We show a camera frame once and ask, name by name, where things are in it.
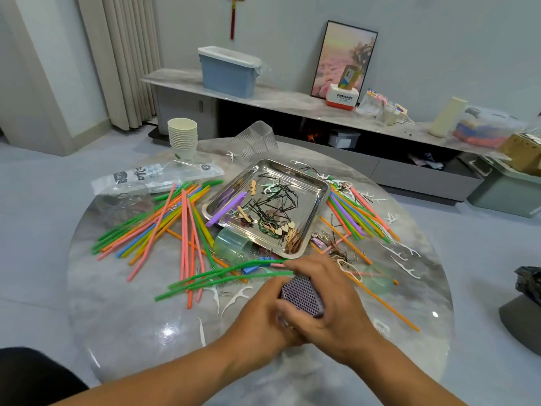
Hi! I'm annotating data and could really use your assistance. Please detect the person's right hand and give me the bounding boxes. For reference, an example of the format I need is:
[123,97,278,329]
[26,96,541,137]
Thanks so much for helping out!
[274,249,385,369]

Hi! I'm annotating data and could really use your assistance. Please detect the person's left hand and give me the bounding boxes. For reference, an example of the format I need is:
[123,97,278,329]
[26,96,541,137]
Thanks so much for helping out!
[218,279,305,369]

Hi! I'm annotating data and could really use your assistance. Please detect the colourful matchbox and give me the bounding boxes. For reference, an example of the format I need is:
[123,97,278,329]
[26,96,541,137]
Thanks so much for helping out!
[281,275,326,319]

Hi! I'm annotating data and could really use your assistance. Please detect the pile of floss picks and clips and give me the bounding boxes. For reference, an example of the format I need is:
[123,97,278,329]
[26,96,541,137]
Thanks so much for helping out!
[235,175,365,267]

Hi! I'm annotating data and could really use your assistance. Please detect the metal tray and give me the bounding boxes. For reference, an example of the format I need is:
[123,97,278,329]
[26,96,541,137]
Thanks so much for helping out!
[200,158,331,257]

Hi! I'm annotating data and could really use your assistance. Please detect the pile of colourful straws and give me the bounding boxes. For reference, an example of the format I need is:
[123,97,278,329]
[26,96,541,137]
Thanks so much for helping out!
[91,177,421,332]

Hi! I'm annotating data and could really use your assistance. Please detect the group of white paper cups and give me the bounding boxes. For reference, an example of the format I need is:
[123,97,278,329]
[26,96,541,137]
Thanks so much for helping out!
[167,118,199,163]

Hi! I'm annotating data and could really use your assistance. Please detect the person's left forearm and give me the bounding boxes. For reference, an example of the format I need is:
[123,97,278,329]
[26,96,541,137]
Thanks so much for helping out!
[55,342,255,406]

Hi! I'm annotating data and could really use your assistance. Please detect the translucent green plastic cup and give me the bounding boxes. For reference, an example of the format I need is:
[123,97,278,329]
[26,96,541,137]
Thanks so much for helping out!
[213,226,250,259]

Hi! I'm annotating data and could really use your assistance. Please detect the pale green plastic lid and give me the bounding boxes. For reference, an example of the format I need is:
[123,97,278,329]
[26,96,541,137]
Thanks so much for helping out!
[365,273,398,294]

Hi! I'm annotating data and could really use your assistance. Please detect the loose papers in cabinet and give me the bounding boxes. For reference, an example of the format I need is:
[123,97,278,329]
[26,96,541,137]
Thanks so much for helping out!
[409,153,446,169]

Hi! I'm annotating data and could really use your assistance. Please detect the white box in cabinet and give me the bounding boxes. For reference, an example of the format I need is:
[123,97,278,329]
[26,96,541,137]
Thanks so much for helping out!
[330,131,361,151]

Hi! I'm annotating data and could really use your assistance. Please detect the trash bin with black bag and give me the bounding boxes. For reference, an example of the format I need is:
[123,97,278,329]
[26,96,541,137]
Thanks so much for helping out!
[499,266,541,356]

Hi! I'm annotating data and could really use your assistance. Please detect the clear printed plastic bag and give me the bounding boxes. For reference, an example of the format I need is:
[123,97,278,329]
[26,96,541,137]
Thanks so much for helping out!
[90,160,225,197]

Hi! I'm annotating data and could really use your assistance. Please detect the clear ribbed organizer box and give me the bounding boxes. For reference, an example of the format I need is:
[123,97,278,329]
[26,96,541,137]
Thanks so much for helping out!
[232,121,278,160]

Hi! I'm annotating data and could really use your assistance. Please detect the clear round plastic bowl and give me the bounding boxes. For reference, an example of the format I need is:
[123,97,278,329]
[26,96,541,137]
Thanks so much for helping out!
[93,194,136,215]

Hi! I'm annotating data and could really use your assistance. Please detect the grey green storage bin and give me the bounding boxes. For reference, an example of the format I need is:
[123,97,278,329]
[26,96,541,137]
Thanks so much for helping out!
[463,155,541,218]

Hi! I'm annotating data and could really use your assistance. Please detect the clear bag of snacks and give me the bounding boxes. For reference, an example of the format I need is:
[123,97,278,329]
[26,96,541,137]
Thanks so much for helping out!
[357,90,385,117]

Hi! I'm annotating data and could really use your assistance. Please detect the white and red small box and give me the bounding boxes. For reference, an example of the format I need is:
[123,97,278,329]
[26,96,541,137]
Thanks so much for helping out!
[325,83,360,110]

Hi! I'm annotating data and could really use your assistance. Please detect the cream paper roll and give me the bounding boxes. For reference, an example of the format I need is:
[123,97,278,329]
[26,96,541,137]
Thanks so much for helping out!
[428,96,468,138]

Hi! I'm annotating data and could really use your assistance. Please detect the grey cabinet with marble top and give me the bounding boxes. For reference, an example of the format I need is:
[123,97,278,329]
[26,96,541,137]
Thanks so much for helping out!
[141,67,512,204]

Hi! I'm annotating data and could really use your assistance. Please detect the clear storage box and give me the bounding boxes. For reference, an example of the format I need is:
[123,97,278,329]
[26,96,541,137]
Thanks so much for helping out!
[454,105,527,149]

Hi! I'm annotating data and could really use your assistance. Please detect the small colourful box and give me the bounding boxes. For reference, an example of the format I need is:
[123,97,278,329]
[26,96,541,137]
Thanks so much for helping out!
[338,63,360,88]

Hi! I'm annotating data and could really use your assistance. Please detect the cardboard box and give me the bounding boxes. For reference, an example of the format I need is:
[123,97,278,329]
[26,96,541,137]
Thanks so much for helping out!
[501,133,541,176]

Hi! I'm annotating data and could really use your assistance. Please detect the framed pink picture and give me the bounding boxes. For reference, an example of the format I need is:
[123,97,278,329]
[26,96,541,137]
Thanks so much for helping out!
[311,20,379,100]

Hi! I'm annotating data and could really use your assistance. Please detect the blue storage box white lid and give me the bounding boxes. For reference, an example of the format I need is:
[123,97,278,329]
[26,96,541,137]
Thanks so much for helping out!
[197,46,264,99]

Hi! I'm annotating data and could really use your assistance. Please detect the beige curtain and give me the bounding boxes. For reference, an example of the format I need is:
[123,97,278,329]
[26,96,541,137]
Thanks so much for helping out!
[76,0,163,132]

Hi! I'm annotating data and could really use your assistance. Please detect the red gold wall hanging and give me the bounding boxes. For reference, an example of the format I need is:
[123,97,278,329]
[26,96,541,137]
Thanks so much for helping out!
[225,0,248,41]

